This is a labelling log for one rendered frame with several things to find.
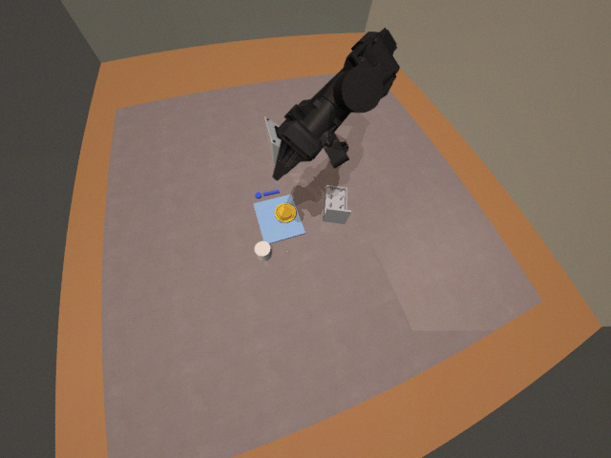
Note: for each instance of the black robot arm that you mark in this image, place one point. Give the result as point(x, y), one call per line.
point(367, 75)

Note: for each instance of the beige cylinder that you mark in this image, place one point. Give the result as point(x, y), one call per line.
point(263, 251)

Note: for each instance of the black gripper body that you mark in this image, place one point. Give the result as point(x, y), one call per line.
point(306, 134)

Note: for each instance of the yellow plate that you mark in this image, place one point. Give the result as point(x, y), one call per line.
point(285, 212)

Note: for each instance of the grey dish rack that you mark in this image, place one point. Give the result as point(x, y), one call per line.
point(336, 203)

